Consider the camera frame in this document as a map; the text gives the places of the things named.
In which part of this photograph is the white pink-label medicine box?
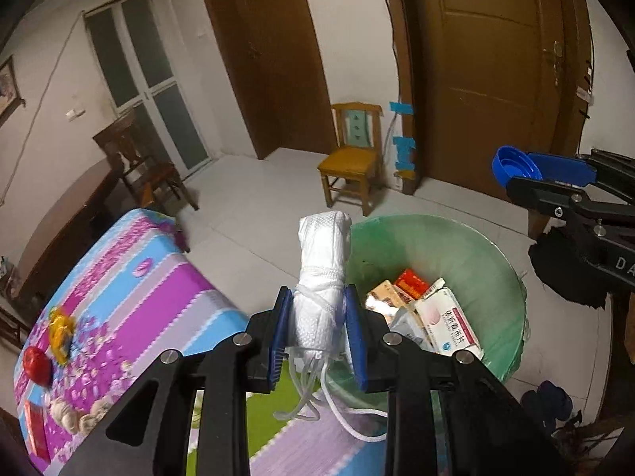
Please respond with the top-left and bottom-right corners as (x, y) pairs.
(414, 278), (484, 360)

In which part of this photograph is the plain brown wooden door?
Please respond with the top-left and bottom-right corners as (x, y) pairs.
(196, 0), (332, 160)

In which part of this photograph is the brown panelled door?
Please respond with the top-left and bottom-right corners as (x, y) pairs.
(382, 0), (593, 204)

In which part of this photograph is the dark wooden dining table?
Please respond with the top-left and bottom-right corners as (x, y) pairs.
(15, 159), (130, 303)

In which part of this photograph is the metal door handle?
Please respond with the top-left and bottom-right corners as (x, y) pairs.
(550, 40), (566, 90)

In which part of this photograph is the red cardboard box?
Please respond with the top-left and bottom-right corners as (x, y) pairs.
(22, 401), (51, 459)

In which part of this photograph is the framed wall picture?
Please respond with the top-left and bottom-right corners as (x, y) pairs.
(0, 54), (25, 122)

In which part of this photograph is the dark blue slipper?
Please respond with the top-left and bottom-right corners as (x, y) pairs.
(521, 390), (549, 430)
(537, 380), (575, 420)

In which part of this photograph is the beige cardboard box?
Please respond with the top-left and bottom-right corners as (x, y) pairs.
(364, 280), (412, 315)

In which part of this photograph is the small light wooden chair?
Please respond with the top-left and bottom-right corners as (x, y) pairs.
(317, 102), (384, 216)

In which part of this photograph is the white cloth with string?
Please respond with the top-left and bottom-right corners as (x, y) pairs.
(273, 209), (390, 443)

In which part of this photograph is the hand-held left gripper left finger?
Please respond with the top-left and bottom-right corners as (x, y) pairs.
(47, 285), (294, 476)

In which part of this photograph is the frosted glass door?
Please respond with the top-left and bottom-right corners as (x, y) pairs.
(83, 0), (212, 179)

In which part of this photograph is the green-lined trash bin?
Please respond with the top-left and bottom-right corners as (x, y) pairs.
(342, 214), (527, 415)

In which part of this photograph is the blue bottle cap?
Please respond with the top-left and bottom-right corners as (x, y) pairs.
(491, 145), (544, 190)

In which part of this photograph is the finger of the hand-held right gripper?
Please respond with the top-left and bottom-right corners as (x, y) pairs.
(526, 149), (635, 189)
(506, 176), (635, 229)

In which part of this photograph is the orange red box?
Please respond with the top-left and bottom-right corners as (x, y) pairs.
(395, 268), (431, 301)

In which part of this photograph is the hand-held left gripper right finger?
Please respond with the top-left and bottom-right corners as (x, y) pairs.
(344, 284), (573, 476)

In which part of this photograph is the grey white packet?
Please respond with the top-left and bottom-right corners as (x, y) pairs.
(389, 305), (437, 353)

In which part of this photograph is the red apple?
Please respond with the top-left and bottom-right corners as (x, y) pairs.
(22, 346), (54, 388)

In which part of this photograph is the dark wooden chair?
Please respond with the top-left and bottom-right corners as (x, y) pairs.
(92, 109), (199, 211)

